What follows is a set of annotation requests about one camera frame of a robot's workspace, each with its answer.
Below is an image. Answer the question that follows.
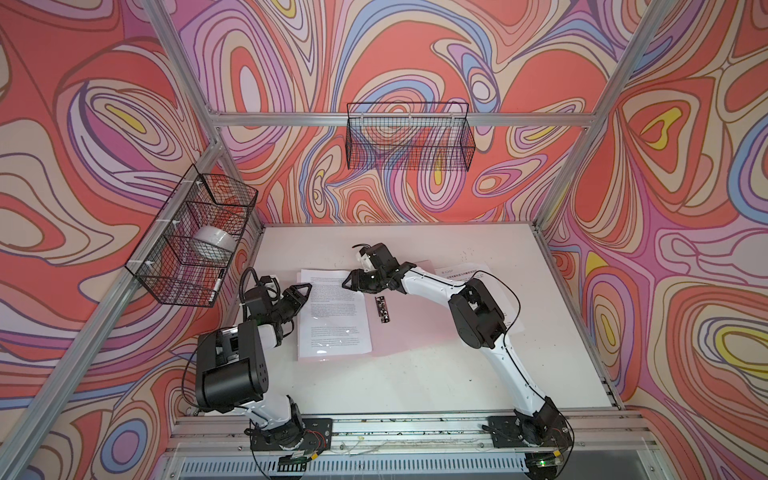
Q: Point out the printed paper sheet top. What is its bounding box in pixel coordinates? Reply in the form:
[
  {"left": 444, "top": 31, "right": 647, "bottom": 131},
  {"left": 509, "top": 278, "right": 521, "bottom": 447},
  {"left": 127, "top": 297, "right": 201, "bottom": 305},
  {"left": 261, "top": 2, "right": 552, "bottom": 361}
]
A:
[{"left": 297, "top": 269, "right": 373, "bottom": 362}]

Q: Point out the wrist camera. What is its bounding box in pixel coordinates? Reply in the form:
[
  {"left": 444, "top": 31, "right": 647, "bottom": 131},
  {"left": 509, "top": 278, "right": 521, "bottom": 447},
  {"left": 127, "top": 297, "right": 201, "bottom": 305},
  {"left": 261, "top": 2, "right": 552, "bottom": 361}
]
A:
[
  {"left": 258, "top": 275, "right": 282, "bottom": 297},
  {"left": 358, "top": 243, "right": 397, "bottom": 272}
]

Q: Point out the black wire basket left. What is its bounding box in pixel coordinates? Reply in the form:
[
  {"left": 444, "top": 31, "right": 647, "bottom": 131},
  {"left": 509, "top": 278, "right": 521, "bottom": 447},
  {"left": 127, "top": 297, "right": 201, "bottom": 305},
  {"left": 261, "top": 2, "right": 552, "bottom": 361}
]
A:
[{"left": 125, "top": 166, "right": 258, "bottom": 307}]

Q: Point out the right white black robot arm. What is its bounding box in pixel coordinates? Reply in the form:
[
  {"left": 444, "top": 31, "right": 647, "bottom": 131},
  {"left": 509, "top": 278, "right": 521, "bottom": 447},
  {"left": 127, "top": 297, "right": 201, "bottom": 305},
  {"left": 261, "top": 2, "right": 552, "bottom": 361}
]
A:
[{"left": 342, "top": 256, "right": 573, "bottom": 446}]

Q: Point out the black wire basket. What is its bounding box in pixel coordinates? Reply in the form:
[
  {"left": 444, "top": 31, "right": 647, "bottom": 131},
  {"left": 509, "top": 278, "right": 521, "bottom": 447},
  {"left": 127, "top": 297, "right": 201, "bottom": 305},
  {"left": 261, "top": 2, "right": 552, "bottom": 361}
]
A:
[
  {"left": 125, "top": 166, "right": 258, "bottom": 307},
  {"left": 345, "top": 100, "right": 476, "bottom": 172}
]

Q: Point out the aluminium mounting rail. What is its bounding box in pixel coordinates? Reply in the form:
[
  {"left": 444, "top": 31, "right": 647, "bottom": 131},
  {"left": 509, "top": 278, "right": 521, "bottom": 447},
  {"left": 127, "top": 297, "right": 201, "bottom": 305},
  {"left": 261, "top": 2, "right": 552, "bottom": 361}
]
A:
[{"left": 166, "top": 409, "right": 659, "bottom": 456}]

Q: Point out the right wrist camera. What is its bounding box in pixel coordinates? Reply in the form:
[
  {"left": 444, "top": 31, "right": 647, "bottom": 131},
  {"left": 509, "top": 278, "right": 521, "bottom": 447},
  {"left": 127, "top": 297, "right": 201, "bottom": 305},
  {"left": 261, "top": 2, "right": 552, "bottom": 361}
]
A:
[{"left": 358, "top": 243, "right": 397, "bottom": 272}]

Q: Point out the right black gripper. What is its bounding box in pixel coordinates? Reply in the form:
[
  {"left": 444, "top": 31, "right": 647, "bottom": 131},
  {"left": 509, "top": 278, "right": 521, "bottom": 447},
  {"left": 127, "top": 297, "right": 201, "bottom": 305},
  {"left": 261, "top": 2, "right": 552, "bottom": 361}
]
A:
[{"left": 341, "top": 269, "right": 386, "bottom": 293}]

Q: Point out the printed paper sheet bottom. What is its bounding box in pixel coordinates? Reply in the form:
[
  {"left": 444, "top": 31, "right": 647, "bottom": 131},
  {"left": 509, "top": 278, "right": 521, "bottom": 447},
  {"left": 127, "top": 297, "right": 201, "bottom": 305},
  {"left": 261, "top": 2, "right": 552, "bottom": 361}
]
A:
[{"left": 435, "top": 262, "right": 490, "bottom": 282}]

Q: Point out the white tape roll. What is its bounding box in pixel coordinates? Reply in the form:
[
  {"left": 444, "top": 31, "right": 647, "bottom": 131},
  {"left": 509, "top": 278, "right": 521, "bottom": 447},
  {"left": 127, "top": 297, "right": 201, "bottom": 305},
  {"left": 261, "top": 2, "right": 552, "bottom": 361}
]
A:
[{"left": 191, "top": 225, "right": 237, "bottom": 263}]

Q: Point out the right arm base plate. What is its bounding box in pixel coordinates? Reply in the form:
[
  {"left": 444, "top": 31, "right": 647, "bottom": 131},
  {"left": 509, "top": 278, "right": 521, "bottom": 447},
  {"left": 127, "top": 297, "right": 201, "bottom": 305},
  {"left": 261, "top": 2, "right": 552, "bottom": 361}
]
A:
[{"left": 480, "top": 416, "right": 574, "bottom": 450}]

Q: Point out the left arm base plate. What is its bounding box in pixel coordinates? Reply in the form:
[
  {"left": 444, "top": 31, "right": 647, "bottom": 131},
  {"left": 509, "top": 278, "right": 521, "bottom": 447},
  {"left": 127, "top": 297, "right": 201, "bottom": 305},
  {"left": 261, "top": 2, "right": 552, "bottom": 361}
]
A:
[{"left": 244, "top": 417, "right": 333, "bottom": 453}]

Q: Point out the printed paper sheet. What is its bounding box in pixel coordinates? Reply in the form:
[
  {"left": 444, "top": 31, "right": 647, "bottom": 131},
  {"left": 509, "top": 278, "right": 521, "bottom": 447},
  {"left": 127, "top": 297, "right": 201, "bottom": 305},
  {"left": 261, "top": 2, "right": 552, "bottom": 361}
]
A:
[
  {"left": 435, "top": 262, "right": 490, "bottom": 282},
  {"left": 297, "top": 269, "right": 373, "bottom": 362}
]

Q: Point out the pink folder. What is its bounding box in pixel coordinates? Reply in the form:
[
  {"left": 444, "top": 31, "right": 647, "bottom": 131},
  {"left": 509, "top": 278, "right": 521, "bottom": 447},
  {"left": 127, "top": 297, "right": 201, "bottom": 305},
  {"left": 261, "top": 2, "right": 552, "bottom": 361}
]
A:
[{"left": 362, "top": 290, "right": 459, "bottom": 357}]

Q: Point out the black wire basket back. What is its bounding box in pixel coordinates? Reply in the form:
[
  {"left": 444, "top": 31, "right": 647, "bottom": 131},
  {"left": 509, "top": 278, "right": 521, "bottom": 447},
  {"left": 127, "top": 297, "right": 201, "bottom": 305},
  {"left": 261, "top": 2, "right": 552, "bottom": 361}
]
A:
[{"left": 345, "top": 100, "right": 476, "bottom": 172}]

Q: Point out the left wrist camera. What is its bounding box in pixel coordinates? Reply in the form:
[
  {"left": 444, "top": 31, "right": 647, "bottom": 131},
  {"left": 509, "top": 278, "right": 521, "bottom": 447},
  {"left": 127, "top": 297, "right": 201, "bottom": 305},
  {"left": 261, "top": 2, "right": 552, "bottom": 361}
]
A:
[{"left": 258, "top": 275, "right": 282, "bottom": 297}]

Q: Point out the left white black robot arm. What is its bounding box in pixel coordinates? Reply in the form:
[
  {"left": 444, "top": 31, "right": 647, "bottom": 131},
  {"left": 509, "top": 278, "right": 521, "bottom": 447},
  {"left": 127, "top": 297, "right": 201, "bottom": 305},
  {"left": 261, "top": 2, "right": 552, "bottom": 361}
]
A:
[{"left": 195, "top": 283, "right": 312, "bottom": 450}]

